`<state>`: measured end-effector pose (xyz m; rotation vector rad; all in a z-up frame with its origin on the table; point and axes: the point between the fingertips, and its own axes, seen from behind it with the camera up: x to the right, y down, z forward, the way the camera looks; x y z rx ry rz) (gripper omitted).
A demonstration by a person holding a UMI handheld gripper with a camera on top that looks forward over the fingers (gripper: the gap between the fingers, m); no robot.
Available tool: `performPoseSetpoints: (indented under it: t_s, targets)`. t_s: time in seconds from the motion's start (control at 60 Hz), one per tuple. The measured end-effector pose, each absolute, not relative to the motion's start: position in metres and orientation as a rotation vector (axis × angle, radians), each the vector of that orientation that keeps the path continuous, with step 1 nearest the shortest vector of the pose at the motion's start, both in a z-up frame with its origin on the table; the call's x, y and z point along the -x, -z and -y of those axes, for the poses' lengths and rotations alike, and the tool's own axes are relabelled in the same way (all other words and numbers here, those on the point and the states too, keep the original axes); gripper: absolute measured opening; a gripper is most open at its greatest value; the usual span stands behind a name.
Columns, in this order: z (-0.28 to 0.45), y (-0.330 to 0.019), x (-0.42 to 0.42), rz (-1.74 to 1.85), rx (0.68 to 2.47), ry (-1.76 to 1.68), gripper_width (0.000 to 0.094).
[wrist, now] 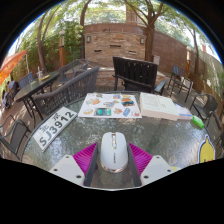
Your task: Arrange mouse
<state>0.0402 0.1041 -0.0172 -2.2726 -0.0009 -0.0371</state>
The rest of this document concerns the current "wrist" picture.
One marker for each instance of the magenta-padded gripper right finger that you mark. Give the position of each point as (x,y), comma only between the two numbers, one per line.
(156,168)

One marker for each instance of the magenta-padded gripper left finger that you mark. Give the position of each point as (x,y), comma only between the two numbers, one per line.
(68,166)

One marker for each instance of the white computer mouse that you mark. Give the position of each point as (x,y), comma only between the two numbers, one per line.
(113,151)

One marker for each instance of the yellow duck mouse pad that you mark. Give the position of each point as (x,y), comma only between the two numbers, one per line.
(206,151)

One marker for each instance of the white licence plate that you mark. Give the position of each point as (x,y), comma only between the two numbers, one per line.
(53,128)

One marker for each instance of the green packet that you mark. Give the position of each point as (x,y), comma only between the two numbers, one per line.
(198,122)

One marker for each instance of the closed white blue book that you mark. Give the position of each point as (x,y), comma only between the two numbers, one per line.
(185,112)

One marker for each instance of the colourful sticker sheet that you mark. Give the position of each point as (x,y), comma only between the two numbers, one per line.
(110,106)

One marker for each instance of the black wicker chair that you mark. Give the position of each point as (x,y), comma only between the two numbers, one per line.
(71,68)
(73,88)

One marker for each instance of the round dark patio table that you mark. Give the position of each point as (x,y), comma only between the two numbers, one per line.
(33,86)

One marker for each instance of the blue chair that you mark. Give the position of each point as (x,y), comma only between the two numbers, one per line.
(26,79)

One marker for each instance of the black slatted wooden chair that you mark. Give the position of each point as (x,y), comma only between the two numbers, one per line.
(135,71)

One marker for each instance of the dark slatted metal chair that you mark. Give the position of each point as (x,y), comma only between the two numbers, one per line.
(178,71)

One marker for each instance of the orange parasol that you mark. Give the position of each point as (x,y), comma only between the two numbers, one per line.
(11,65)

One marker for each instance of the large brown-trunked tree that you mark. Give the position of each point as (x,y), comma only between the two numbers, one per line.
(149,43)

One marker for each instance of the wooden lamp post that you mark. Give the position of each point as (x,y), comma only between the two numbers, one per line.
(189,61)
(62,50)

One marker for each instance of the stone brick fountain wall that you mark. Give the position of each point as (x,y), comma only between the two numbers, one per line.
(113,43)

